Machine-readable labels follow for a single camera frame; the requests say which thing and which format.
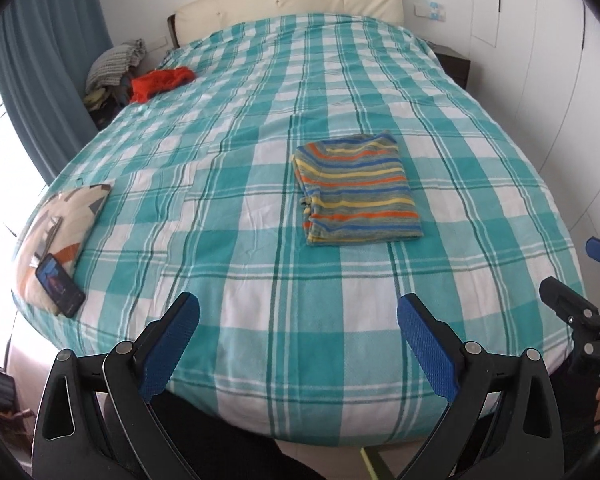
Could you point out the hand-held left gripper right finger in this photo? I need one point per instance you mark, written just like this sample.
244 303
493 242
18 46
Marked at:
425 345

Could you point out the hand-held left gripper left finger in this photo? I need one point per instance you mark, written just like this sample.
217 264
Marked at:
172 345

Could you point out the striped knit sweater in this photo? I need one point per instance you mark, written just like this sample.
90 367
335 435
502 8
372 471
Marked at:
355 190

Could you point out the yellow green clothes pile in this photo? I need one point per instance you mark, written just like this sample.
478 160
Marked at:
100 100

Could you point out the black smartphone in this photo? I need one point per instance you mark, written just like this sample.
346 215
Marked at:
60 285

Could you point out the person's dark pants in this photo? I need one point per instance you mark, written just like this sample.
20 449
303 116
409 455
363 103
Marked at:
240 455

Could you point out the patterned cream pillow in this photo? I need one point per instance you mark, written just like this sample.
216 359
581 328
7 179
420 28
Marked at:
65 220

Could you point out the white wardrobe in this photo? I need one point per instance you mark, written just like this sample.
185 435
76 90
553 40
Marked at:
540 60

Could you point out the teal plaid blanket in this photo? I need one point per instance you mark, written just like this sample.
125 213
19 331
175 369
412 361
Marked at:
260 125

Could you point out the dark wooden nightstand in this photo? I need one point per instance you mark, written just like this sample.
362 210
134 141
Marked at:
455 65

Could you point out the red cloth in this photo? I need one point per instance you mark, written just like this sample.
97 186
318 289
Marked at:
160 82

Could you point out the grey checked cloth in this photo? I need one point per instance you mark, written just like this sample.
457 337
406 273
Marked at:
115 62

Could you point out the blue curtain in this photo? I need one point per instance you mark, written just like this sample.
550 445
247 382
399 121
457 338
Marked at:
45 60

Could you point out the cream padded headboard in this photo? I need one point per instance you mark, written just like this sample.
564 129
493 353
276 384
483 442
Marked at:
290 2

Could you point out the white wall socket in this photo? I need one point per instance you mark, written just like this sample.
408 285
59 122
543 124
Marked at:
430 11

